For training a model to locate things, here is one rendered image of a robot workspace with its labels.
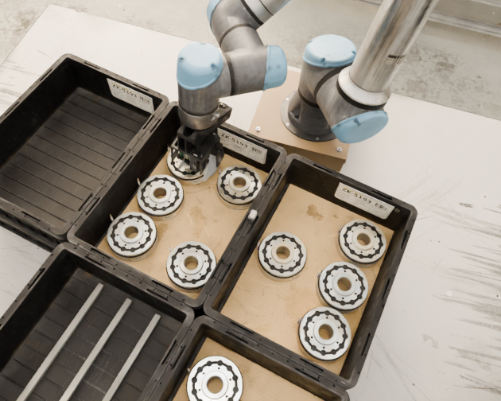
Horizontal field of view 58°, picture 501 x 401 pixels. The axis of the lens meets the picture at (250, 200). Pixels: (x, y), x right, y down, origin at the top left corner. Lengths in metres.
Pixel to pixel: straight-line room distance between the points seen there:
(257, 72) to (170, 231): 0.41
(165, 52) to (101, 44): 0.21
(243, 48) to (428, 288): 0.73
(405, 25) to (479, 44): 2.12
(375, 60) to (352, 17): 1.94
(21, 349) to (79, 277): 0.17
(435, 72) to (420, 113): 1.24
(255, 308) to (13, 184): 0.62
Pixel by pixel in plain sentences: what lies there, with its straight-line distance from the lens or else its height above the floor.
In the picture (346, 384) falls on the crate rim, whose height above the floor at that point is 0.93.
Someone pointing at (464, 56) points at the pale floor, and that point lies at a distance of 2.87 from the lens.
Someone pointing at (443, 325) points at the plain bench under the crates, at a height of 0.70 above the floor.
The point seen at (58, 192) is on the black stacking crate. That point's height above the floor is 0.83.
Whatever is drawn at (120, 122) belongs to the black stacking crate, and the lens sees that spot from 1.18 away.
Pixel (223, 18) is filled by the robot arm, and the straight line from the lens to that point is 0.89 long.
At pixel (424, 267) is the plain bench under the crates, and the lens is 1.22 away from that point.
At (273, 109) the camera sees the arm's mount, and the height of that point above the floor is 0.80.
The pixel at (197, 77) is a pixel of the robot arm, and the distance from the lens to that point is 0.76.
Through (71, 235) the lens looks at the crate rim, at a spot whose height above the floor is 0.93.
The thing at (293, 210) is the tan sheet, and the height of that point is 0.83.
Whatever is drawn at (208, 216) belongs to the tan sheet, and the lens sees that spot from 1.02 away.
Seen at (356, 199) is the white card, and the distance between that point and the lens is 1.02.
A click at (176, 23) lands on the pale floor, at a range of 2.70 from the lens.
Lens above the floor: 1.74
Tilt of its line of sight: 61 degrees down
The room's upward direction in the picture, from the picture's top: 7 degrees clockwise
